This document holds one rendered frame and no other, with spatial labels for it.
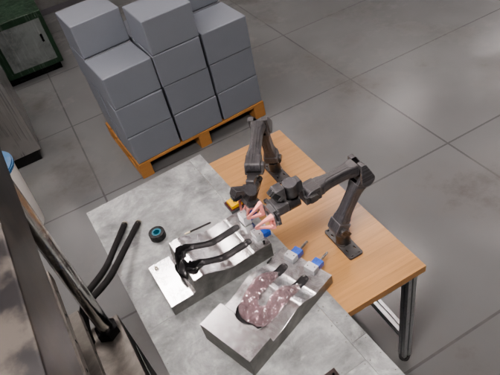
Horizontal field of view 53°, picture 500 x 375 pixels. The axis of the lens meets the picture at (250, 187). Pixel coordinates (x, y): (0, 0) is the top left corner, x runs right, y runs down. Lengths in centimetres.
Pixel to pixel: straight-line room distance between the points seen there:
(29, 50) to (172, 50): 270
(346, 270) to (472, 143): 210
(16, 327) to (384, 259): 169
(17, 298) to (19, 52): 546
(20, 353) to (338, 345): 142
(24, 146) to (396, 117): 317
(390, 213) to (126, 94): 203
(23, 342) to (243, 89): 362
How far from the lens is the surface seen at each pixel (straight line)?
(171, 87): 388
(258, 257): 221
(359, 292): 211
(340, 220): 212
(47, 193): 448
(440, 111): 432
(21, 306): 80
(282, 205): 184
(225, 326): 197
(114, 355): 221
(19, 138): 474
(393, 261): 221
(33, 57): 622
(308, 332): 202
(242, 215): 225
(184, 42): 381
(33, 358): 74
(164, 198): 268
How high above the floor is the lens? 255
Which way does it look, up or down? 43 degrees down
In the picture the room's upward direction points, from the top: 14 degrees counter-clockwise
